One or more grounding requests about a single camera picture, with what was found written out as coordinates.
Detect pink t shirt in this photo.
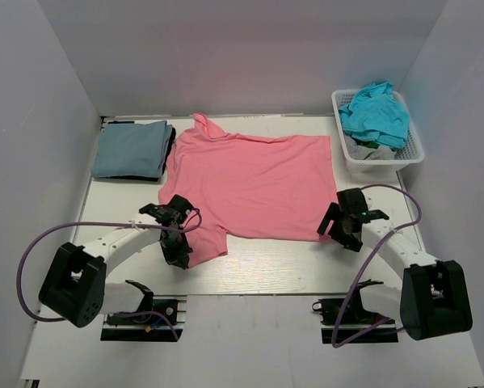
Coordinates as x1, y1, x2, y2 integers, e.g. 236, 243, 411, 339
158, 114, 337, 267

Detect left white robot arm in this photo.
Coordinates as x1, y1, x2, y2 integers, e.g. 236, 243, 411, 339
39, 195, 201, 327

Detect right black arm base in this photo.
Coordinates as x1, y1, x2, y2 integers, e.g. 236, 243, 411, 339
312, 297, 398, 344

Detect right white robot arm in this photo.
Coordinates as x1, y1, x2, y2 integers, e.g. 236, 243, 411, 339
317, 188, 473, 348

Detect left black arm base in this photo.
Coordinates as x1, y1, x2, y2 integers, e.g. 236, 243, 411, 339
100, 296, 187, 343

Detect green garment in basket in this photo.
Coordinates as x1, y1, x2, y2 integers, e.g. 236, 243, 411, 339
356, 140, 380, 149

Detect folded grey-blue t shirt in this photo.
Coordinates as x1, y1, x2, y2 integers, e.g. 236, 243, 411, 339
90, 120, 174, 179

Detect turquoise t shirt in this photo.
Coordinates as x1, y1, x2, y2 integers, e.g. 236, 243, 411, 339
338, 82, 410, 150

